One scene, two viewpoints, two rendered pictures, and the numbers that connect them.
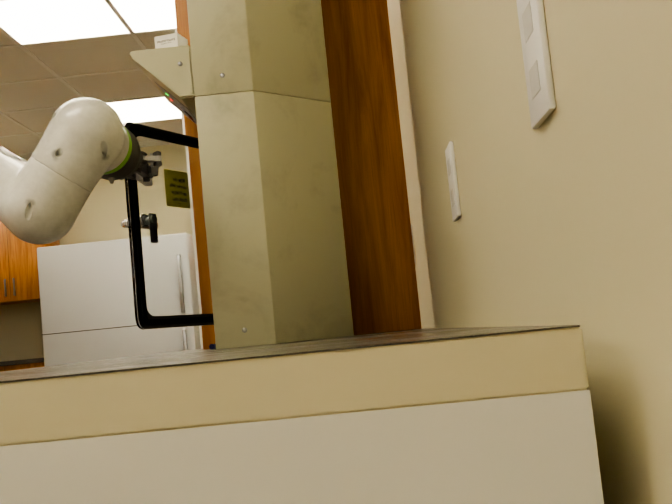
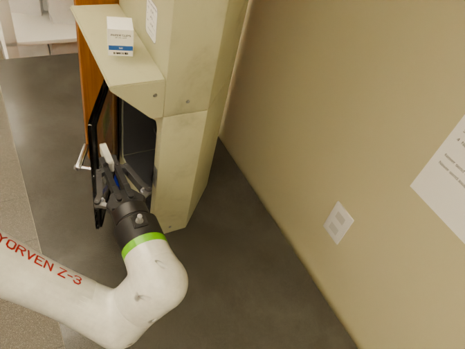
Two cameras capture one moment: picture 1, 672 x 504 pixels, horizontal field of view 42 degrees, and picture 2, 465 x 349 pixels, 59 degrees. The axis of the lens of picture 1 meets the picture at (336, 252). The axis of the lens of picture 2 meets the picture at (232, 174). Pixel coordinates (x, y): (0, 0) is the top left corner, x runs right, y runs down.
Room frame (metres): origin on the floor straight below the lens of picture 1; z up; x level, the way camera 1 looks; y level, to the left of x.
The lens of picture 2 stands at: (0.95, 0.54, 2.01)
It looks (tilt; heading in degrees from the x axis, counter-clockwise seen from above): 46 degrees down; 320
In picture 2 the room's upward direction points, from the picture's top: 16 degrees clockwise
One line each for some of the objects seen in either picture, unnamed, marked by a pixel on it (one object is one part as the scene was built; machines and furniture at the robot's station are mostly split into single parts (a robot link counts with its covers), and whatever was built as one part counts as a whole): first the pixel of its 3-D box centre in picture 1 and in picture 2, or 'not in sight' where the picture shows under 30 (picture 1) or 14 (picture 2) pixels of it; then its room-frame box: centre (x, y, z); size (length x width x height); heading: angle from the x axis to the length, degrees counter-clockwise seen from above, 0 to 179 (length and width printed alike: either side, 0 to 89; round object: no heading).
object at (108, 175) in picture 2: not in sight; (112, 186); (1.54, 0.36, 1.28); 0.11 x 0.01 x 0.04; 0
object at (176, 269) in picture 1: (180, 228); (106, 143); (1.76, 0.31, 1.19); 0.30 x 0.01 x 0.40; 151
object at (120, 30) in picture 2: (172, 52); (120, 36); (1.71, 0.29, 1.54); 0.05 x 0.05 x 0.06; 75
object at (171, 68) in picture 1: (179, 96); (115, 59); (1.75, 0.29, 1.46); 0.32 x 0.11 x 0.10; 179
